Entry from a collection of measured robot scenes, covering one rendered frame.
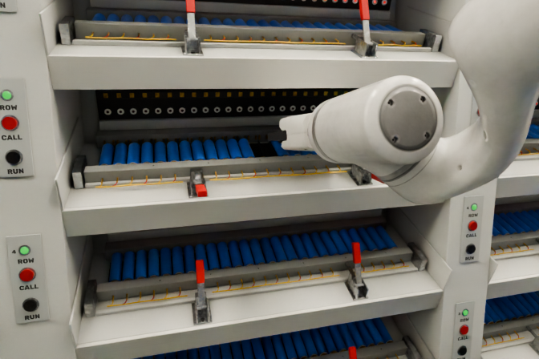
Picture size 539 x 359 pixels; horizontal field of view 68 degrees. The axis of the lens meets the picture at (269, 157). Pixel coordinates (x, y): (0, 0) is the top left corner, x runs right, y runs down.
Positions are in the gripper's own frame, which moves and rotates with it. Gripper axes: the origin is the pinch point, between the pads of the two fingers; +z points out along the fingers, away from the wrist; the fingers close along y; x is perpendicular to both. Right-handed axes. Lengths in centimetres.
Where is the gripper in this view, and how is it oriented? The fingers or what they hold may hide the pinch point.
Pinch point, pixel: (297, 137)
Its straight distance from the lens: 67.8
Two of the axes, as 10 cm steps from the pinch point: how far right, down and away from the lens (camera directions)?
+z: -2.5, 0.1, 9.7
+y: -9.7, 0.5, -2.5
